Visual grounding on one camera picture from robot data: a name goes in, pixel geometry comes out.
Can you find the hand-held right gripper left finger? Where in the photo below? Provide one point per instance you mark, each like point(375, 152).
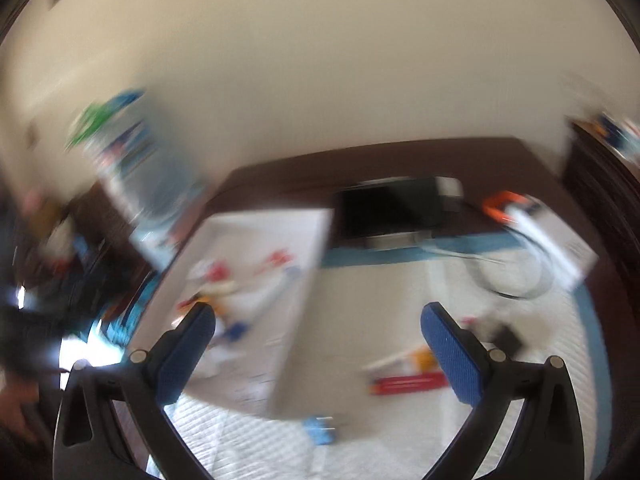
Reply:
point(185, 355)

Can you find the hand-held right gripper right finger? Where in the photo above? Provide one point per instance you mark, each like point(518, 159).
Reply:
point(452, 355)

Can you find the white tray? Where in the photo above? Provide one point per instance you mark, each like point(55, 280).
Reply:
point(260, 270)

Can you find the yellow tube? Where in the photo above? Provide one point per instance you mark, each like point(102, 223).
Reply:
point(405, 360)

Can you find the red flat box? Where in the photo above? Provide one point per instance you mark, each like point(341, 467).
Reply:
point(405, 385)

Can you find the small black box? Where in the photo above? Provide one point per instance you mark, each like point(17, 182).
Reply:
point(509, 339)

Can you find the white quilted mat blue edge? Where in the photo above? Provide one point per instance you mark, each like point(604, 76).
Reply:
point(400, 435)

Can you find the dark wooden side cabinet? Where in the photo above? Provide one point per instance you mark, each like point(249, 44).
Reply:
point(100, 260)

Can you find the white flat box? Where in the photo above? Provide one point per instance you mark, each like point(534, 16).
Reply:
point(555, 245)

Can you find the small blue item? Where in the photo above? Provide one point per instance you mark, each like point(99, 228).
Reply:
point(321, 430)

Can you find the orange plug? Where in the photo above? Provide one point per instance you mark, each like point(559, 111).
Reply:
point(500, 205)

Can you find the black flat device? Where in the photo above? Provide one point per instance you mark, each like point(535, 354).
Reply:
point(385, 210)

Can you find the white adapter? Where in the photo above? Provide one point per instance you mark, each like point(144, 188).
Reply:
point(450, 192)

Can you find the dark carved wooden cabinet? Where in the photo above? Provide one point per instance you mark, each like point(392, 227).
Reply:
point(600, 180)

